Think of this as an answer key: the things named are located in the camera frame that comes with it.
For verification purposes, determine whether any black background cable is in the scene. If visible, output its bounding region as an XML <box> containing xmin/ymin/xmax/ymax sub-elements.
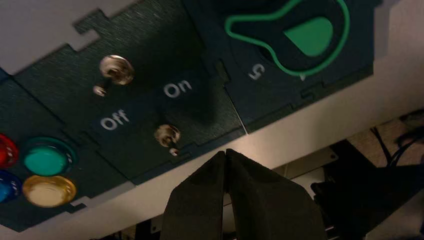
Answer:
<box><xmin>370</xmin><ymin>126</ymin><xmax>400</xmax><ymax>167</ymax></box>

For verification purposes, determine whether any yellow round push button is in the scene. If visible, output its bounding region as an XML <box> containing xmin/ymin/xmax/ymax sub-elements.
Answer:
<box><xmin>21</xmin><ymin>174</ymin><xmax>78</xmax><ymax>209</ymax></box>

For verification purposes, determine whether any green rotary knob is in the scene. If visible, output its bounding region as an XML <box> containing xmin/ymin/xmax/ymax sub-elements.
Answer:
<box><xmin>224</xmin><ymin>0</ymin><xmax>351</xmax><ymax>78</ymax></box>

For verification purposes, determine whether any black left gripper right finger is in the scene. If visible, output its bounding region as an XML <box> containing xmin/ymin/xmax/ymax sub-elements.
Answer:
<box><xmin>225</xmin><ymin>148</ymin><xmax>329</xmax><ymax>240</ymax></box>

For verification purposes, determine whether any blue round push button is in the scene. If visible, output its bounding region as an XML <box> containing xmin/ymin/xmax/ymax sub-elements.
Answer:
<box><xmin>0</xmin><ymin>169</ymin><xmax>23</xmax><ymax>204</ymax></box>

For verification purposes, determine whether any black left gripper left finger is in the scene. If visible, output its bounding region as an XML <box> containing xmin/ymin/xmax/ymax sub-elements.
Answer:
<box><xmin>159</xmin><ymin>150</ymin><xmax>228</xmax><ymax>240</ymax></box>

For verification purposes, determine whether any gray and teal control box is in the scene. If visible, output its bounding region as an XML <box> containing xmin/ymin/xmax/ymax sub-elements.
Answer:
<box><xmin>0</xmin><ymin>0</ymin><xmax>398</xmax><ymax>233</ymax></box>

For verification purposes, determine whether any teal round push button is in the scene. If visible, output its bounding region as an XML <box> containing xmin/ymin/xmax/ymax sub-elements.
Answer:
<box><xmin>22</xmin><ymin>136</ymin><xmax>79</xmax><ymax>177</ymax></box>

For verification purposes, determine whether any red round push button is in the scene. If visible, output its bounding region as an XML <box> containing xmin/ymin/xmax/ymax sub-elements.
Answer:
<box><xmin>0</xmin><ymin>133</ymin><xmax>20</xmax><ymax>169</ymax></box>

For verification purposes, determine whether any metal toggle switch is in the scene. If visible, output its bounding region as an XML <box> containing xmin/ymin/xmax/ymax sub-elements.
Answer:
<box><xmin>153</xmin><ymin>124</ymin><xmax>182</xmax><ymax>157</ymax></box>
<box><xmin>92</xmin><ymin>54</ymin><xmax>136</xmax><ymax>98</ymax></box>

